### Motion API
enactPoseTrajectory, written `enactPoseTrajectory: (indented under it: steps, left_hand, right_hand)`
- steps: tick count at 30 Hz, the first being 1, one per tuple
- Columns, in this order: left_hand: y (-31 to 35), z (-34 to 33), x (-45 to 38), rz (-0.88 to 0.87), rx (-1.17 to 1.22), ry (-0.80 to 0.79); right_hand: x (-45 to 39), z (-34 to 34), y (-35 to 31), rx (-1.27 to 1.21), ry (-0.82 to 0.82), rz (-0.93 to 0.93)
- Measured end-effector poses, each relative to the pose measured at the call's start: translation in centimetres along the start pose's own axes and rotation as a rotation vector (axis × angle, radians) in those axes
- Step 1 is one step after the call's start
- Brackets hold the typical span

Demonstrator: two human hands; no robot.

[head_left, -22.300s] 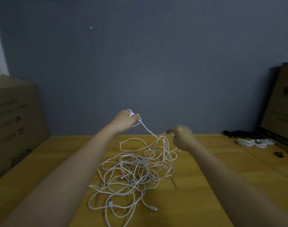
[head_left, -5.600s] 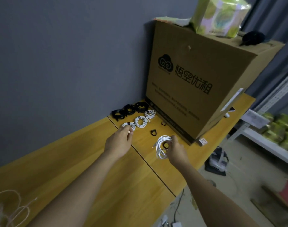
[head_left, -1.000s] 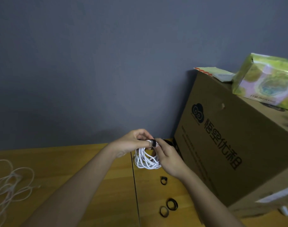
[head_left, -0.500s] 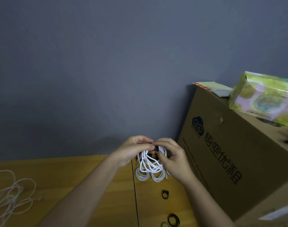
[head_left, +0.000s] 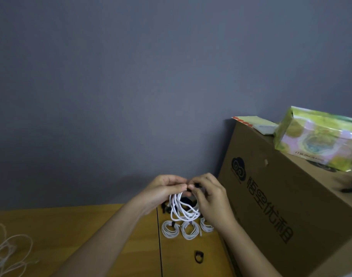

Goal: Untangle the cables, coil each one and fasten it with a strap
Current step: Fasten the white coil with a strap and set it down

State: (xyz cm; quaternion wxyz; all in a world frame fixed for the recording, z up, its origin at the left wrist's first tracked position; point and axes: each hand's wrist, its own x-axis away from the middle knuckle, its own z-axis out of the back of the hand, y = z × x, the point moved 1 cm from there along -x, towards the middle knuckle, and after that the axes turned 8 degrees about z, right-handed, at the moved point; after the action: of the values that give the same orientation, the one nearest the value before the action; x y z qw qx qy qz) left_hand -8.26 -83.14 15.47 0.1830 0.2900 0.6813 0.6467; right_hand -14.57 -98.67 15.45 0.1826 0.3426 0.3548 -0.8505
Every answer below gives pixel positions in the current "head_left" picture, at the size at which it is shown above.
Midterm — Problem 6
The person's right hand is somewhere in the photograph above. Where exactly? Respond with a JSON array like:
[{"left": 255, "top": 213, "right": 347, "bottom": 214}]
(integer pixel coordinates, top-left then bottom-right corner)
[{"left": 188, "top": 172, "right": 239, "bottom": 233}]

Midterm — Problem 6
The person's left hand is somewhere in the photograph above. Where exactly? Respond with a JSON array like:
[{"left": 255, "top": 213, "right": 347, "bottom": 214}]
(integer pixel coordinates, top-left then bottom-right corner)
[{"left": 131, "top": 174, "right": 189, "bottom": 216}]

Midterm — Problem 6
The single white cable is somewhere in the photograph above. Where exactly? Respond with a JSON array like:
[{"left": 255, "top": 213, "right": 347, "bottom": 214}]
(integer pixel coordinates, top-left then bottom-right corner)
[
  {"left": 199, "top": 217, "right": 215, "bottom": 234},
  {"left": 181, "top": 221, "right": 201, "bottom": 240},
  {"left": 160, "top": 220, "right": 181, "bottom": 239},
  {"left": 168, "top": 190, "right": 201, "bottom": 223}
]

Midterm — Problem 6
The tangle of white cables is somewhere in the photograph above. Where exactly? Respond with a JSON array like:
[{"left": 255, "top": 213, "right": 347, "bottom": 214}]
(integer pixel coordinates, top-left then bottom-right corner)
[{"left": 0, "top": 222, "right": 37, "bottom": 277}]

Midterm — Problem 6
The person's left forearm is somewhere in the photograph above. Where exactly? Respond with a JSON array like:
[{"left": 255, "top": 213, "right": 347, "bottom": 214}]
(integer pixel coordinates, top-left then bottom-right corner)
[{"left": 52, "top": 202, "right": 151, "bottom": 277}]

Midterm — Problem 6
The person's right forearm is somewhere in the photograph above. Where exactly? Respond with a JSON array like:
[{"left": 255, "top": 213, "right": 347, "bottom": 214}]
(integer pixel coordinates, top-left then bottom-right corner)
[{"left": 222, "top": 221, "right": 283, "bottom": 277}]

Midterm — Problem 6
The cardboard box with black print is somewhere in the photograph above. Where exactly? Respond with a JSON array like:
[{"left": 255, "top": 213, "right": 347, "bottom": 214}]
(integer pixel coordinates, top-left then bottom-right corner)
[{"left": 216, "top": 119, "right": 352, "bottom": 277}]

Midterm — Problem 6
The flat white packet orange edge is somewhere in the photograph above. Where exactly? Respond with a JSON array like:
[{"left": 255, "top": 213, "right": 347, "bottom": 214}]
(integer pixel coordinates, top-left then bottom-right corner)
[{"left": 231, "top": 115, "right": 280, "bottom": 136}]

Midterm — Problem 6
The green tissue pack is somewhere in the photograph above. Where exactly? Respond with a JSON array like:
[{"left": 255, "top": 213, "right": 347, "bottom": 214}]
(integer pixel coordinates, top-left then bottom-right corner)
[{"left": 273, "top": 105, "right": 352, "bottom": 172}]

